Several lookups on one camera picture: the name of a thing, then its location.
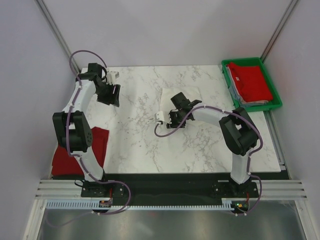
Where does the light blue cable duct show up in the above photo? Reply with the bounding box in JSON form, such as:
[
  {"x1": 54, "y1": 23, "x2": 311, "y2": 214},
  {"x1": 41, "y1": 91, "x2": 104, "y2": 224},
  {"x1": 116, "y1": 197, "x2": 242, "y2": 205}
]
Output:
[{"x1": 45, "y1": 199, "x2": 234, "y2": 211}]

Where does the aluminium frame rail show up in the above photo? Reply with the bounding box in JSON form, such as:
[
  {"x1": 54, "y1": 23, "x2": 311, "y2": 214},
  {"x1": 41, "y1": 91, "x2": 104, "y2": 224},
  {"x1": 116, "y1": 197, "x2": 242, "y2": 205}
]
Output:
[{"x1": 35, "y1": 180, "x2": 307, "y2": 200}]

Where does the green plastic bin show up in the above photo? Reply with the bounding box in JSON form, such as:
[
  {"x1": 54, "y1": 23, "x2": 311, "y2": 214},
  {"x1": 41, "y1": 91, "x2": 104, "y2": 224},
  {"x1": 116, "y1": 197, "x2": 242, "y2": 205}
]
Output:
[{"x1": 221, "y1": 57, "x2": 283, "y2": 112}]

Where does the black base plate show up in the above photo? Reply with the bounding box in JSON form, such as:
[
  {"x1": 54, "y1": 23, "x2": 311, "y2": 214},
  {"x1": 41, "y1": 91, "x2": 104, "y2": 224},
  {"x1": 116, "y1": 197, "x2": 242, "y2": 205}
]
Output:
[{"x1": 81, "y1": 173, "x2": 259, "y2": 207}]

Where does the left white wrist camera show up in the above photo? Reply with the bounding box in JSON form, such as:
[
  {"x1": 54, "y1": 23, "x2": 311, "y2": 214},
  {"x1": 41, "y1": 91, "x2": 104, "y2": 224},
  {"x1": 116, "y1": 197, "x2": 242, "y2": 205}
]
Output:
[{"x1": 106, "y1": 71, "x2": 120, "y2": 85}]

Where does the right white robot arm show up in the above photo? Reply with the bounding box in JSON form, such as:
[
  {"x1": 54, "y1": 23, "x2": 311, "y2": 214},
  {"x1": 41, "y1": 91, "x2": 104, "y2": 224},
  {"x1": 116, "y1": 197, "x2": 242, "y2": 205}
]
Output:
[{"x1": 165, "y1": 92, "x2": 263, "y2": 197}]

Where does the folded red t shirt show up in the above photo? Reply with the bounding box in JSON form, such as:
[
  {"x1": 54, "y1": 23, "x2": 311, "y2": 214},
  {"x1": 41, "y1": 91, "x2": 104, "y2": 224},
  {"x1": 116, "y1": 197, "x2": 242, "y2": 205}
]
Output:
[{"x1": 51, "y1": 127, "x2": 110, "y2": 179}]

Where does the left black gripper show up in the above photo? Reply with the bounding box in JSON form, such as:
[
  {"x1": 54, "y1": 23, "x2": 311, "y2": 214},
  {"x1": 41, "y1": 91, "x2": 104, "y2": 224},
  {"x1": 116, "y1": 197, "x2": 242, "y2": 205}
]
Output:
[{"x1": 95, "y1": 82, "x2": 121, "y2": 108}]

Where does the white printed t shirt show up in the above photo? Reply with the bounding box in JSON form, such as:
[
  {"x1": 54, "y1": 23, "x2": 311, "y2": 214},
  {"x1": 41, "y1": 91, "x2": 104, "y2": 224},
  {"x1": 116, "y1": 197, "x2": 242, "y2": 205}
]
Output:
[{"x1": 159, "y1": 86, "x2": 203, "y2": 118}]

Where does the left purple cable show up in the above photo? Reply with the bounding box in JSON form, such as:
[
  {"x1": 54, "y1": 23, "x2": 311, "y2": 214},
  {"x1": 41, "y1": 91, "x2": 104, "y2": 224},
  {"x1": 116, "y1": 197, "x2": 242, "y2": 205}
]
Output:
[{"x1": 65, "y1": 49, "x2": 108, "y2": 161}]

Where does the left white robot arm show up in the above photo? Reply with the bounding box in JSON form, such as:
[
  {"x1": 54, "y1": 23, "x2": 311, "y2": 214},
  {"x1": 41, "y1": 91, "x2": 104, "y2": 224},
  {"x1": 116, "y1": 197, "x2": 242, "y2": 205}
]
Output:
[{"x1": 52, "y1": 63, "x2": 121, "y2": 197}]

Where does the red t shirt in bin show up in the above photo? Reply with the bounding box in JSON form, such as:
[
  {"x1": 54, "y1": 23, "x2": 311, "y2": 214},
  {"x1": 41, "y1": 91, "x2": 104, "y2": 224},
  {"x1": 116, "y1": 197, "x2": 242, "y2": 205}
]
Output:
[{"x1": 226, "y1": 62, "x2": 274, "y2": 102}]

